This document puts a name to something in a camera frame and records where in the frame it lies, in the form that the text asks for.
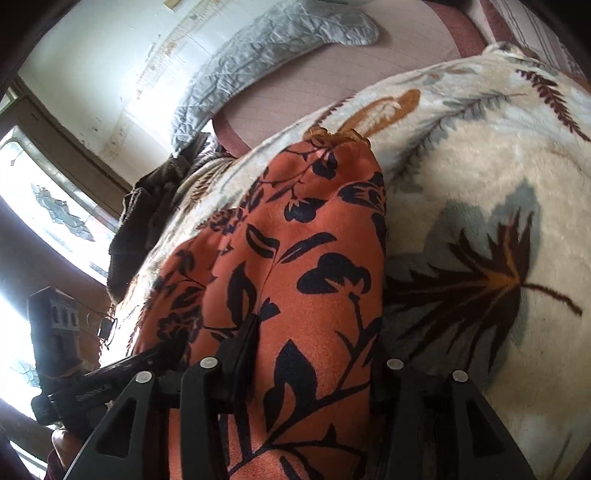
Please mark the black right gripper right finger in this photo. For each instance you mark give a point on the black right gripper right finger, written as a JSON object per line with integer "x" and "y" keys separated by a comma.
{"x": 431, "y": 427}

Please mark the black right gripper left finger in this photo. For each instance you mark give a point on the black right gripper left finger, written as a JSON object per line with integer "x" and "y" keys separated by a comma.
{"x": 131, "y": 442}

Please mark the orange floral garment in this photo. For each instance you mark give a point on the orange floral garment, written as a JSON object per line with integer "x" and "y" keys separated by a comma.
{"x": 304, "y": 251}

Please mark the person's left hand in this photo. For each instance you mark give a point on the person's left hand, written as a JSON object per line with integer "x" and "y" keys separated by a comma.
{"x": 65, "y": 448}

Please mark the dark brown fleece blanket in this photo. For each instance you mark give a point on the dark brown fleece blanket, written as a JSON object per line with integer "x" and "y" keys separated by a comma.
{"x": 148, "y": 206}

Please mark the stained glass window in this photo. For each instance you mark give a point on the stained glass window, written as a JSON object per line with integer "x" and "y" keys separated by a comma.
{"x": 57, "y": 220}

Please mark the cream leaf-pattern fleece blanket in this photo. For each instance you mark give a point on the cream leaf-pattern fleece blanket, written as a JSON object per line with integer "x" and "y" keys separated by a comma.
{"x": 486, "y": 167}

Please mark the pink bed sheet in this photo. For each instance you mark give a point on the pink bed sheet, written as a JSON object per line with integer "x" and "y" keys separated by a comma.
{"x": 413, "y": 35}

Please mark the striped beige pillow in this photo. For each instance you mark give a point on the striped beige pillow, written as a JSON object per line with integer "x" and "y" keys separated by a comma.
{"x": 515, "y": 23}

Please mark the grey quilted pillow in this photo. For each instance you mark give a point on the grey quilted pillow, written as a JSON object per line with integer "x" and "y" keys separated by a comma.
{"x": 287, "y": 31}

